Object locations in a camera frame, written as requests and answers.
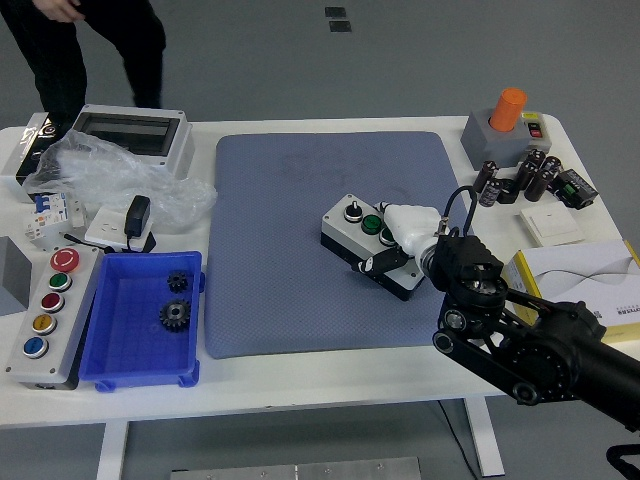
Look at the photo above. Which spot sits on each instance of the person's right hand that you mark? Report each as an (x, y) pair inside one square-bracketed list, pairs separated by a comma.
[(62, 10)]

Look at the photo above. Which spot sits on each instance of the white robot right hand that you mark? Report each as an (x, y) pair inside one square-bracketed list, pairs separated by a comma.
[(410, 225)]

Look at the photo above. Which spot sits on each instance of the grey four-button control box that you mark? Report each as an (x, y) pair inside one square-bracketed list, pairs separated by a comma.
[(337, 220)]

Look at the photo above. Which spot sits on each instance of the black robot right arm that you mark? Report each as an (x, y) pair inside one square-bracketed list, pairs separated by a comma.
[(565, 350)]

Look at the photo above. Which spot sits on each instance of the grey five-button control box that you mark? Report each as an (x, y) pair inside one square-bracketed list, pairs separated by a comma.
[(75, 300)]

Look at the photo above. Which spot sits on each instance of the person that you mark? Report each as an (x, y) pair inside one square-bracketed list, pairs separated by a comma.
[(55, 65)]

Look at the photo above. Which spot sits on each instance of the black cylindrical capacitor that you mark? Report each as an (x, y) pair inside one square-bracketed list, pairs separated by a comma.
[(485, 176), (535, 157), (525, 175), (539, 185), (551, 165), (491, 192)]

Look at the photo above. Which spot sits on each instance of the black capacitor clamp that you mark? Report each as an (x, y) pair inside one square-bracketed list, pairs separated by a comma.
[(509, 194)]

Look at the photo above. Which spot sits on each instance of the grey block base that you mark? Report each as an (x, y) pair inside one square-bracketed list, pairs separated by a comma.
[(480, 142)]

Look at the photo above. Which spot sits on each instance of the grey-blue padded mat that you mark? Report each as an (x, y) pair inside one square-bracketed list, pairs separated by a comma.
[(280, 225)]

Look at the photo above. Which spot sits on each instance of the grey distribution box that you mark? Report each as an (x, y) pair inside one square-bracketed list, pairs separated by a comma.
[(130, 130)]

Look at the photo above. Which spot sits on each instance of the orange cylinder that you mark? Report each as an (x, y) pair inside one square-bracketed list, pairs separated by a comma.
[(507, 110)]

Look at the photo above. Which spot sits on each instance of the white and black device box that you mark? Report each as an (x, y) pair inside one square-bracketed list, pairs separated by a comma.
[(20, 155)]

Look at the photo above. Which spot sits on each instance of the clear plastic bag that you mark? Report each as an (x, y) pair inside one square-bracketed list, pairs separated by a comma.
[(100, 170)]

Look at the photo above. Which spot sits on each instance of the black module with green terminal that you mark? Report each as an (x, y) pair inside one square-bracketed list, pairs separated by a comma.
[(575, 189)]

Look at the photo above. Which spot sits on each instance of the white and yellow cardboard box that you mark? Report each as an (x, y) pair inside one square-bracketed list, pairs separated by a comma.
[(575, 270)]

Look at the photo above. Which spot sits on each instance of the white and blue circuit breaker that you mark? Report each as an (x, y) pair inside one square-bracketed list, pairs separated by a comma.
[(47, 215)]

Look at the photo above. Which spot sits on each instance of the black floor plate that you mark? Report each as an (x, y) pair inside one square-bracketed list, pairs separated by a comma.
[(340, 26), (335, 12)]

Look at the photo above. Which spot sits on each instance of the black power adapter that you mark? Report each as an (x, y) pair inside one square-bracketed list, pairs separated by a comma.
[(137, 215)]

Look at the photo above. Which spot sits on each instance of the white table leg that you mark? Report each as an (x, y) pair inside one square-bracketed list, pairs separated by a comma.
[(485, 435), (112, 450)]

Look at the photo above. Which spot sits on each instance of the small black gear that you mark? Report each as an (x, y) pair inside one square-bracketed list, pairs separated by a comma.
[(177, 282)]

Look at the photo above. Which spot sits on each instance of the large black gear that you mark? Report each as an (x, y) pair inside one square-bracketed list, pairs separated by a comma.
[(175, 314)]

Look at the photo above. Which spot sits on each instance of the grey metal plate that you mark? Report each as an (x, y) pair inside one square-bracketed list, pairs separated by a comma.
[(300, 470)]

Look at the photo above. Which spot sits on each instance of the grey metal box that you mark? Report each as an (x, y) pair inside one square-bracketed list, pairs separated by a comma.
[(10, 280)]

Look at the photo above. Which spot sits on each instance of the blue plastic bin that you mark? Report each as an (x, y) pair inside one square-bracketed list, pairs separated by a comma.
[(130, 350)]

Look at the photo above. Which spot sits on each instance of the white wall switch panel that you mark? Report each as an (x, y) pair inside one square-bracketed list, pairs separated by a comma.
[(550, 225)]

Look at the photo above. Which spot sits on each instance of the white red-black switch box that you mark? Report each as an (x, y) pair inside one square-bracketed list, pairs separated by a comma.
[(534, 129)]

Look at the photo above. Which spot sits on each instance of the white wall socket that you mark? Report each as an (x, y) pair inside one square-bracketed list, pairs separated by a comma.
[(102, 227)]

